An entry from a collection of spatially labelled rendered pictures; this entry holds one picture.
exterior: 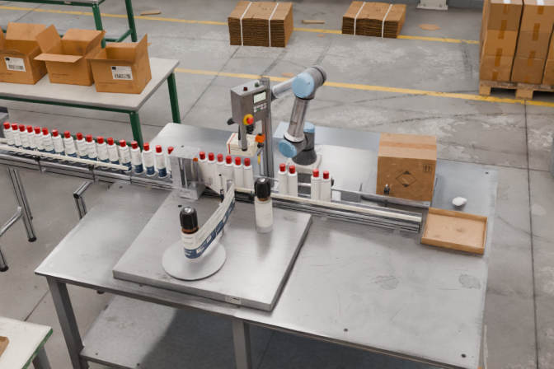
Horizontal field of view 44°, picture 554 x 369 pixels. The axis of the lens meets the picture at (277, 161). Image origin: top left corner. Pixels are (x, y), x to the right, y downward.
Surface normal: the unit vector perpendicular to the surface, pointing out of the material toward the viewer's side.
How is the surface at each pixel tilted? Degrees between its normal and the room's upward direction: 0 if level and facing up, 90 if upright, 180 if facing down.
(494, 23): 88
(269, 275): 0
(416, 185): 90
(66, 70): 90
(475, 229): 0
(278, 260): 0
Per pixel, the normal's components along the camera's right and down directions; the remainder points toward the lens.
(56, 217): -0.04, -0.83
